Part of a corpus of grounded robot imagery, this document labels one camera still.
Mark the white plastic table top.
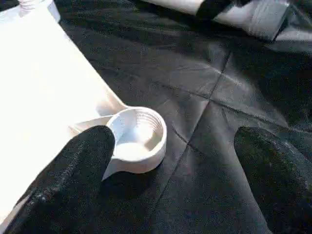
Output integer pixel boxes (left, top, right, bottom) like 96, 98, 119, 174
0, 0, 168, 227

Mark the black mat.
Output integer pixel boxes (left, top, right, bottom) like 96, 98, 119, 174
52, 0, 312, 234

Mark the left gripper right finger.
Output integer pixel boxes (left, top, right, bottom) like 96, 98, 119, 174
233, 126, 312, 234

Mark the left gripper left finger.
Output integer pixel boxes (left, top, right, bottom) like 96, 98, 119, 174
0, 125, 117, 234

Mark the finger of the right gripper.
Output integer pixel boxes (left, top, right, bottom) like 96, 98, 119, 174
195, 0, 247, 20

